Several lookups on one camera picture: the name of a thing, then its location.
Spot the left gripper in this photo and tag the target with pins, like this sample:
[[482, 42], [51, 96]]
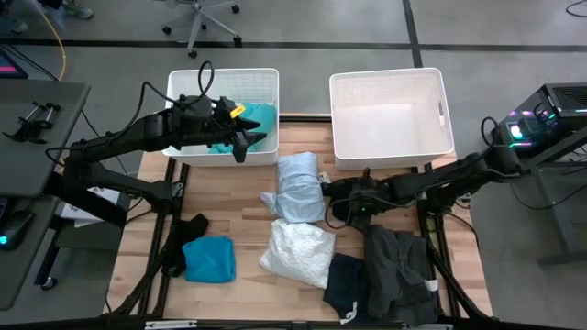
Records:
[[202, 123]]

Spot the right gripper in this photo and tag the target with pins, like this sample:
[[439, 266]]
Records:
[[367, 194]]

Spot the teal garment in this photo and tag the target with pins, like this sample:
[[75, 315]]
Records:
[[210, 259], [265, 117]]

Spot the light blue garment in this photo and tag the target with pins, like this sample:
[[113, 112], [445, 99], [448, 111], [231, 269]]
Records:
[[298, 188]]

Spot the white textured garment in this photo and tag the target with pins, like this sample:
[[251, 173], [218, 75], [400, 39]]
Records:
[[298, 252]]

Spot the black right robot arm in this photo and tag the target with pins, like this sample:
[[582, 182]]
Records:
[[440, 181]]

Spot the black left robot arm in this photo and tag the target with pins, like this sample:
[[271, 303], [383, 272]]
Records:
[[137, 133]]

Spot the yellow tag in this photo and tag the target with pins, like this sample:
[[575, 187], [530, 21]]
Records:
[[237, 111]]

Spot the white mesh basket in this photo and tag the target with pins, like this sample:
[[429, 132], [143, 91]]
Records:
[[192, 153], [390, 124]]

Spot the dark grey garment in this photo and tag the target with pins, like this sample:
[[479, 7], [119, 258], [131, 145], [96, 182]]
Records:
[[399, 270]]

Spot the black small garment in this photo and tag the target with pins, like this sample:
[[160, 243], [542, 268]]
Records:
[[188, 231]]

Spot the office chair base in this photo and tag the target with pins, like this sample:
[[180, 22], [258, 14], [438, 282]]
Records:
[[202, 23]]

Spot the teal folded garment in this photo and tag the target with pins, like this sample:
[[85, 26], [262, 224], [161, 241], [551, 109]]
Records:
[[210, 259]]

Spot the white paper sheet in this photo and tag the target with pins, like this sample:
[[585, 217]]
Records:
[[80, 213]]

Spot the person's shoe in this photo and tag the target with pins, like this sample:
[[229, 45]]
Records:
[[79, 8]]

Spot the black clamp tool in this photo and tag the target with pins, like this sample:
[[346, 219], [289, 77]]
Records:
[[32, 121]]

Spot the grey desk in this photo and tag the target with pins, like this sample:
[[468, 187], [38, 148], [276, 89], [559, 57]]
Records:
[[32, 151]]

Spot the dark metal stand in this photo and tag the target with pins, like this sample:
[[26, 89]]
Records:
[[557, 201]]

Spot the computer tower with lights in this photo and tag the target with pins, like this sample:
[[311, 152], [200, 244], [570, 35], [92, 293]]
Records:
[[546, 117]]

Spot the monitor with pink stripe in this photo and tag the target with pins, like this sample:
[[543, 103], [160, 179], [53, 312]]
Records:
[[10, 66]]

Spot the black computer mouse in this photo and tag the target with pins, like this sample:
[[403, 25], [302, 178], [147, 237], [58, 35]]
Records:
[[14, 229]]

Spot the black table frame rail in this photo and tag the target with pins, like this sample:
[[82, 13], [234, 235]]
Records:
[[158, 256], [451, 275]]

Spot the black front frame rail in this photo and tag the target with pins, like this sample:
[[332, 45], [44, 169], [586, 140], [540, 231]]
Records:
[[275, 324]]

